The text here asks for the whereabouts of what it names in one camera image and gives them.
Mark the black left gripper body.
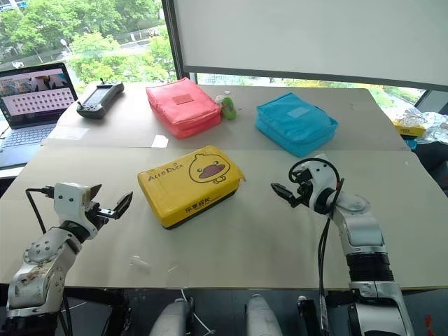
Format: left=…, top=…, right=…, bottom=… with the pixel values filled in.
left=85, top=199, right=118, bottom=230

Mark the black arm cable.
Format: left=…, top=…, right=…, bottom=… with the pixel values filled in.
left=288, top=157, right=347, bottom=336
left=25, top=188, right=73, bottom=336

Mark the open grey laptop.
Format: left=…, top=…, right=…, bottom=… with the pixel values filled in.
left=0, top=62, right=79, bottom=169

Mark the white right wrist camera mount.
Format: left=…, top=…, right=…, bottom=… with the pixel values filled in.
left=296, top=154, right=337, bottom=197

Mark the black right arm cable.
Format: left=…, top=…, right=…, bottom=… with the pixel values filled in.
left=288, top=157, right=347, bottom=336

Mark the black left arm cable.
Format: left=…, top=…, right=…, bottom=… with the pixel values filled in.
left=25, top=188, right=73, bottom=336

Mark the crumpled clear plastic bag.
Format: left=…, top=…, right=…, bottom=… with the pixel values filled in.
left=402, top=107, right=448, bottom=145

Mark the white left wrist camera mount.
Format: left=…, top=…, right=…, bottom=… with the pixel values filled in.
left=52, top=182, right=89, bottom=214

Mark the yellow duck cartoon box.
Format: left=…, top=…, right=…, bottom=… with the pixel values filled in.
left=136, top=145, right=246, bottom=231

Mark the small green plush toy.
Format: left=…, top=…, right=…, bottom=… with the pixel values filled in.
left=214, top=94, right=239, bottom=121

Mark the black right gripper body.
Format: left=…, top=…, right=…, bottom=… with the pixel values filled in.
left=295, top=169, right=316, bottom=208

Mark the red fabric pouch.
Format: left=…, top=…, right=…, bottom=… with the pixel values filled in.
left=145, top=78, right=223, bottom=140

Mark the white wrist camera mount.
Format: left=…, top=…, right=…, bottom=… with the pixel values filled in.
left=296, top=154, right=337, bottom=197
left=52, top=182, right=89, bottom=214

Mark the clear plastic scrap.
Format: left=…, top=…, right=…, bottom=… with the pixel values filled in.
left=128, top=255, right=152, bottom=272

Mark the small yellow carton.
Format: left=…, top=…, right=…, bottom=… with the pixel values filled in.
left=392, top=118, right=427, bottom=138

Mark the silver rounded robot leg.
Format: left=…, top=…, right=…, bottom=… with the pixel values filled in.
left=246, top=293, right=284, bottom=336
left=149, top=297, right=196, bottom=336

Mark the black handheld remote controller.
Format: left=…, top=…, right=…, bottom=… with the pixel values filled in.
left=76, top=78, right=125, bottom=120

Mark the dark window frame post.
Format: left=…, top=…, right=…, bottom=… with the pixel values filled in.
left=160, top=0, right=193, bottom=84

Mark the blue fabric pouch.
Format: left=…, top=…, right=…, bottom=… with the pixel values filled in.
left=254, top=92, right=340, bottom=158

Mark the white roller blind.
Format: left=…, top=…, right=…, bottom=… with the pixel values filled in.
left=172, top=0, right=448, bottom=93

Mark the dark side table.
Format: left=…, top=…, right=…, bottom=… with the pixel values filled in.
left=405, top=89, right=448, bottom=192

